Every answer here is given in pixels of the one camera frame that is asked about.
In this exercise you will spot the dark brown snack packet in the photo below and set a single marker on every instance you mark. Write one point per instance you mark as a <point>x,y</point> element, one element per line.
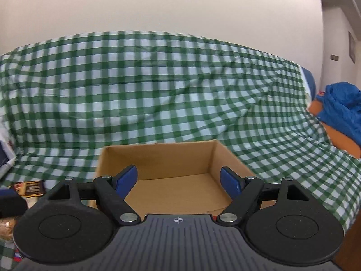
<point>29,188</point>

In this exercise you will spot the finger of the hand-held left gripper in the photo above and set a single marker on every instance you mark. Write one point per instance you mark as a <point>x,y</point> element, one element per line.
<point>11,204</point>

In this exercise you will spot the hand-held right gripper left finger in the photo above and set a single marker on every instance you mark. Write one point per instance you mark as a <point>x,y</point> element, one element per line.
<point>127,179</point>

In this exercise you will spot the orange cushion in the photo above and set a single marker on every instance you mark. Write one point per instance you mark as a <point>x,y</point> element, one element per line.
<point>345,144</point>

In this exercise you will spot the wall light switch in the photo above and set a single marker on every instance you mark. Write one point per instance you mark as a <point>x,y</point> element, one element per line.
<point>334,57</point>

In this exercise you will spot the clear snack packet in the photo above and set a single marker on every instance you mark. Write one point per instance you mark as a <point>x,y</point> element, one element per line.
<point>7,228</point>

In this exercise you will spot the brown cardboard box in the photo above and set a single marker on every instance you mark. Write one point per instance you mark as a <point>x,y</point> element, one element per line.
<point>174,158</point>

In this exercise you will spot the blue sofa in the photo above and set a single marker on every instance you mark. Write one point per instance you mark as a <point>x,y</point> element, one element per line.
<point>308,82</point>

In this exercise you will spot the small grey wall picture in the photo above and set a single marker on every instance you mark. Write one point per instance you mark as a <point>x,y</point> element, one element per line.
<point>352,46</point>

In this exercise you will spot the blue crumpled cloth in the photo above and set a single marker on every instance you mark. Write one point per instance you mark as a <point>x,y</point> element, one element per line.
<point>339,104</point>

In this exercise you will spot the green checked cloth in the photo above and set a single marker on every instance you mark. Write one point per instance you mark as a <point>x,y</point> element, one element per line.
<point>169,90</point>

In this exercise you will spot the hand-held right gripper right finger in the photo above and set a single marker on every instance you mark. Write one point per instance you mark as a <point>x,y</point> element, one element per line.
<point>229,181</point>

